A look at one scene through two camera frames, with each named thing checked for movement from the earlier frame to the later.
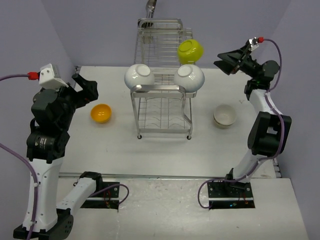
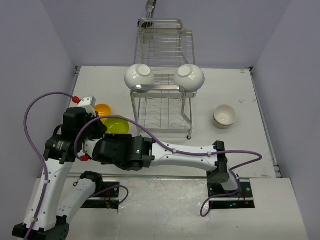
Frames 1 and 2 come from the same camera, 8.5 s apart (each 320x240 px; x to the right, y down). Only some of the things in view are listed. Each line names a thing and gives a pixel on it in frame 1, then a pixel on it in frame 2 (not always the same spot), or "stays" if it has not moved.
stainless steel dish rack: (164, 106) stays
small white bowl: (224, 116) stays
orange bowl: (101, 113) stays
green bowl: (190, 51) -> (116, 126)
